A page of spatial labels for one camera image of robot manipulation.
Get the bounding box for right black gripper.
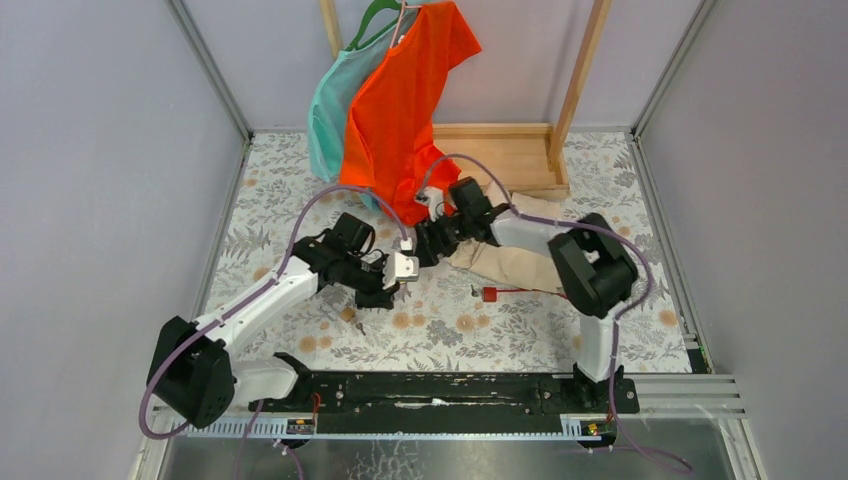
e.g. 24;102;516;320
414;209;472;269

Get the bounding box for brass padlock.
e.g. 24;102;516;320
339;307;356;323

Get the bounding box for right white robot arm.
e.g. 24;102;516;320
415;177;639;412

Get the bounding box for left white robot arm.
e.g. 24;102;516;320
139;213;417;437

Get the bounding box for floral table mat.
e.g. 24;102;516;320
206;132;691;373

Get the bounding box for beige crumpled cloth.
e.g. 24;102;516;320
447;185;571;294

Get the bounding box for orange t-shirt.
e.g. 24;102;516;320
339;1;482;226

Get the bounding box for wooden clothes rack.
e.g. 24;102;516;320
317;0;614;203

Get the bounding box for teal t-shirt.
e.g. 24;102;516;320
307;9;417;182

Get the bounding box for pink clothes hanger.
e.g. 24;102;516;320
388;0;407;49

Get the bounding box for green clothes hanger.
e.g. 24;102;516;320
345;0;401;52

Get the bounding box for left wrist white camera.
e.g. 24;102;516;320
383;252;419;289

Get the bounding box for wrist white camera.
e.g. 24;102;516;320
414;186;447;222
383;252;419;289

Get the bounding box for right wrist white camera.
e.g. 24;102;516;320
414;186;447;222

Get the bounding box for red tag with cord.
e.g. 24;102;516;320
470;285;567;303

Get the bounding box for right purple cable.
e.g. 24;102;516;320
414;153;697;477

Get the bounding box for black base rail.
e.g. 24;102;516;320
249;371;640;436

